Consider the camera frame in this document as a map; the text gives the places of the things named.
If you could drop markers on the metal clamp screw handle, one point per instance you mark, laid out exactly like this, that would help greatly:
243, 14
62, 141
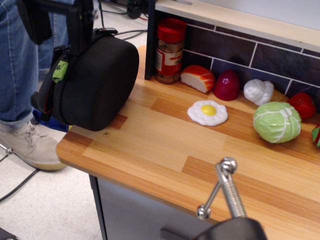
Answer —
224, 171

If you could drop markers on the toy orange bread slice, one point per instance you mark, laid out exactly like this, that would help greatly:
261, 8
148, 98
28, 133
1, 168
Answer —
198, 78

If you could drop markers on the toy white mushroom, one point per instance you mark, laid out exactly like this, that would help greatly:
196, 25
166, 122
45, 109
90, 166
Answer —
258, 91

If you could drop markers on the black zipper case bag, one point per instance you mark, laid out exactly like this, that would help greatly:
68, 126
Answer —
96, 85

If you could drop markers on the small metal ball rod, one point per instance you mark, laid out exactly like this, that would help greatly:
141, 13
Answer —
8, 150

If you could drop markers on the grey cabinet under table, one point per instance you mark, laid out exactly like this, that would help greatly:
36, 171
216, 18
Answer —
127, 215

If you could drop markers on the toy green cabbage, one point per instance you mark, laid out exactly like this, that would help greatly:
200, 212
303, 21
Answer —
277, 122

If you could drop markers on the person blue jeans leg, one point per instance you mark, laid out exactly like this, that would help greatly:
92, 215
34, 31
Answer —
21, 62

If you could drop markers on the beige sneaker shoe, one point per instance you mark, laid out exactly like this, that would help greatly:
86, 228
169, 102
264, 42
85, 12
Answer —
33, 145

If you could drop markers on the toy fried egg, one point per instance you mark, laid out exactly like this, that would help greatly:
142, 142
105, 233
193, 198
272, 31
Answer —
208, 113

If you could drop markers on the toy red green vegetable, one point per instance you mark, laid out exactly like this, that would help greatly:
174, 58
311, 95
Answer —
315, 136

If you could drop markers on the toy red pepper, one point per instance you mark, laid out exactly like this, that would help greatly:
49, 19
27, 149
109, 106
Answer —
303, 104

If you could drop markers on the green zipper pull tab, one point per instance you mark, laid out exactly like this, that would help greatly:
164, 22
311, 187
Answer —
60, 71

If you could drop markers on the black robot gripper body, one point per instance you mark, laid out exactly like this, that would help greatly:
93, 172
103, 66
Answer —
54, 6

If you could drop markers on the black device on floor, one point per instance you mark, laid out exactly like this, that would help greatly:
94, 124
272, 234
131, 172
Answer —
136, 8

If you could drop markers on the red lid spice jar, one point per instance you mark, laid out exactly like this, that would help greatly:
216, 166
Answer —
169, 51

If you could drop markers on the black clamp body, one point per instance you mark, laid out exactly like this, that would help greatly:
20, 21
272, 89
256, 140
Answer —
239, 228

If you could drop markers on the blue object under bag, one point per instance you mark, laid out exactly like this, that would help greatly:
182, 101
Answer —
49, 121

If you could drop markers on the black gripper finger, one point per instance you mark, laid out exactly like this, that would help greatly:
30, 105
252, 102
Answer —
79, 20
36, 21

